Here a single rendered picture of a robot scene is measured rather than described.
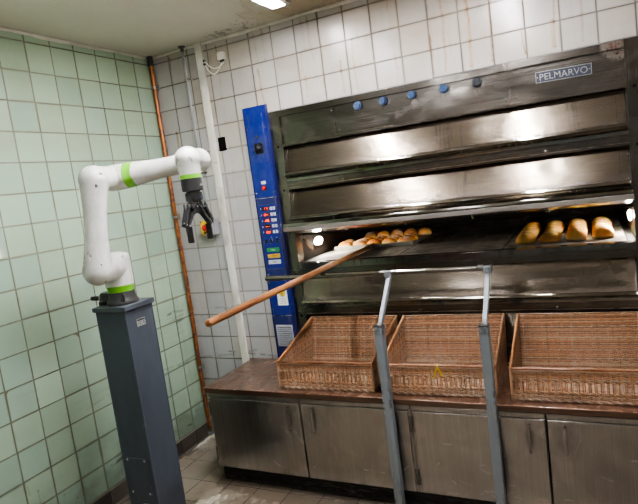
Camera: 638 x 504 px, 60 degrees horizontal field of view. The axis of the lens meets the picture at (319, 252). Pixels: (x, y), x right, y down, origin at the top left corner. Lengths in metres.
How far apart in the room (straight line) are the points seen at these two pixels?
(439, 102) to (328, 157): 0.69
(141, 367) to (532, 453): 1.81
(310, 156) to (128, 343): 1.46
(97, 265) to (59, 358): 0.78
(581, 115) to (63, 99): 2.66
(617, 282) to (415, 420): 1.17
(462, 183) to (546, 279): 0.64
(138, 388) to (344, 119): 1.79
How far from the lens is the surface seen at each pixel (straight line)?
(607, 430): 2.66
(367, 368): 2.82
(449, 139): 3.01
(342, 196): 3.23
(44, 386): 3.20
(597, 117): 2.94
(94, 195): 2.59
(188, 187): 2.44
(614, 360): 3.03
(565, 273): 3.02
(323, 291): 3.36
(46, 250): 3.19
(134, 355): 2.77
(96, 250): 2.61
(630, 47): 2.98
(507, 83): 3.00
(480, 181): 3.00
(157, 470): 2.98
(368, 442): 2.93
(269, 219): 3.42
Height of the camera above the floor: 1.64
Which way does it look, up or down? 7 degrees down
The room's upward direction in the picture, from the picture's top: 8 degrees counter-clockwise
